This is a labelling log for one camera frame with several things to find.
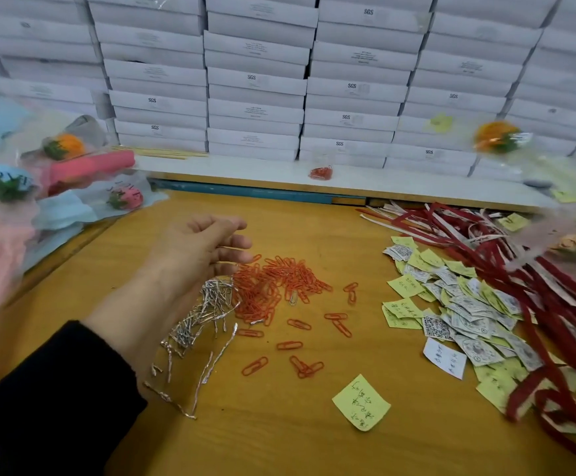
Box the orange rose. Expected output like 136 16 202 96
397 112 576 204

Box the wooden sticks bundle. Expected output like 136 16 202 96
129 147 210 161

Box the pile of yellow white tags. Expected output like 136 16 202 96
330 213 567 434

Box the pile of orange paper clips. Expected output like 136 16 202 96
231 253 361 381

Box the person's left hand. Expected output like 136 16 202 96
85 215 254 371

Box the person's left forearm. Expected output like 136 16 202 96
0 320 149 476

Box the pile of flowers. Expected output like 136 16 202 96
0 94 170 393

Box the pile of red ribbons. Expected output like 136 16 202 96
359 201 576 459

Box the wall of stacked white boxes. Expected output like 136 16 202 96
0 0 576 179

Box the small bag of red clips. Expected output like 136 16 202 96
308 153 335 182

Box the long white board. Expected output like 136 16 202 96
134 153 557 211

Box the pile of silver twist ties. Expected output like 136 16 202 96
144 275 242 420

